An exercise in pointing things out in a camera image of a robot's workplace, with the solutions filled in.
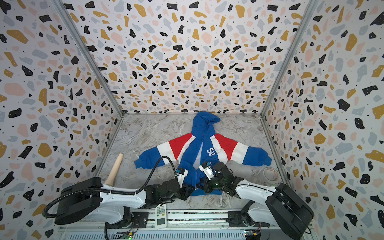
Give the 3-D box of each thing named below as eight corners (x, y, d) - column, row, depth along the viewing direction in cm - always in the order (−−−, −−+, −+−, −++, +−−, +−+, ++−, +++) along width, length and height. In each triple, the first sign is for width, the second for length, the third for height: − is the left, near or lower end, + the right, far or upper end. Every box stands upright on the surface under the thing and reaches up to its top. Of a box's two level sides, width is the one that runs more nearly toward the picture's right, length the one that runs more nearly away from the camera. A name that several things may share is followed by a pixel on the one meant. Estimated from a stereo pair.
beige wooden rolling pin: (107, 185, 87) (104, 183, 84) (119, 156, 99) (117, 153, 97) (113, 185, 87) (110, 183, 84) (124, 156, 99) (122, 153, 97)
